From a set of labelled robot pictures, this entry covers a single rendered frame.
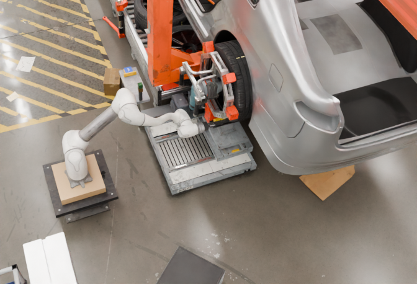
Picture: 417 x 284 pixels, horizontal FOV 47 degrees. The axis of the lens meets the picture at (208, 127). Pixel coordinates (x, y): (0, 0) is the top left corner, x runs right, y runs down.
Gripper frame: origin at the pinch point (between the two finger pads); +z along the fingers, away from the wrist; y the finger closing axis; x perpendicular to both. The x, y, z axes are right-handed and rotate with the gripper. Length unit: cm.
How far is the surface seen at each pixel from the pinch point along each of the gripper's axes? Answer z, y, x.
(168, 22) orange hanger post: -29, -3, 88
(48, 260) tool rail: -144, 277, 31
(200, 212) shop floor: -34, -15, -75
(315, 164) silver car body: 28, 84, -31
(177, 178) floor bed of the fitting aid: -43, -34, -45
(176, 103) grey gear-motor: -24, -52, 19
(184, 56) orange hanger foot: -10, -43, 58
